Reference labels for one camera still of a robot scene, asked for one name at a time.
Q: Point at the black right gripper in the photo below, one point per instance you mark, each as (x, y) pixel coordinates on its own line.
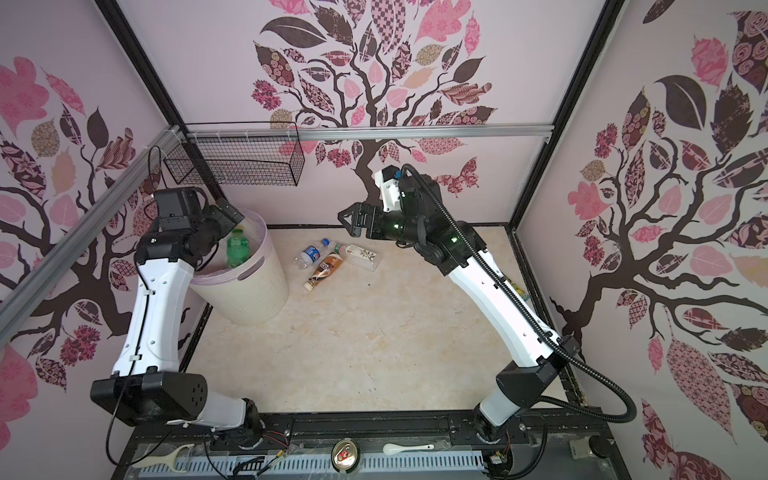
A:
(361, 220)

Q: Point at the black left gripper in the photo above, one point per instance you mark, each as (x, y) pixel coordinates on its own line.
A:
(228, 210)

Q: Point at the white flower label tea bottle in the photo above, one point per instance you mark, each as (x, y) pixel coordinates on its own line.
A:
(357, 256)

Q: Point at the green Sprite bottle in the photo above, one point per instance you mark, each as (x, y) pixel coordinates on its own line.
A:
(238, 248)

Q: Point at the brown Nescafe bottle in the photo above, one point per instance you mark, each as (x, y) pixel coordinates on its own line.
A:
(328, 266)

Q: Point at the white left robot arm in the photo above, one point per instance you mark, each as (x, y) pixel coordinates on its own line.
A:
(146, 384)

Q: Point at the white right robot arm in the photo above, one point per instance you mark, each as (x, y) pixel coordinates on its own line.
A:
(538, 353)

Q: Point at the white bin with pink liner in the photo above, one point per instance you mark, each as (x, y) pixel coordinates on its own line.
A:
(253, 292)

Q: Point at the clear Pepsi bottle blue label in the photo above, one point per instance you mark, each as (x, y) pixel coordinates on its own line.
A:
(312, 253)

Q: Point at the green Fox's candy bag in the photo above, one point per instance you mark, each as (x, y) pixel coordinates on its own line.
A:
(520, 291)

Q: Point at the white plastic spoon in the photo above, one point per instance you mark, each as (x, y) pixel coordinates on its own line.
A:
(391, 449)

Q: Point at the silver drink can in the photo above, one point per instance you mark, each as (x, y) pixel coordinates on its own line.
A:
(345, 456)

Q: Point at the white vegetable peeler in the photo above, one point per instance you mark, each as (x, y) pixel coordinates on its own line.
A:
(175, 461)

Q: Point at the small beige box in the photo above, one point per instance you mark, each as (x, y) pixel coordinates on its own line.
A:
(581, 449)

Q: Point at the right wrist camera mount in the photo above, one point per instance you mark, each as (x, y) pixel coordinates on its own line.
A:
(387, 180)

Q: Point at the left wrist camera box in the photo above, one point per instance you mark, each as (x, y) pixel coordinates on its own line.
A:
(179, 202)

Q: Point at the black wire basket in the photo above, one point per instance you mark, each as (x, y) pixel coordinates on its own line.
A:
(259, 153)

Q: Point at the white slotted cable duct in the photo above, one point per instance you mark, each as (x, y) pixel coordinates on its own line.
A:
(314, 466)

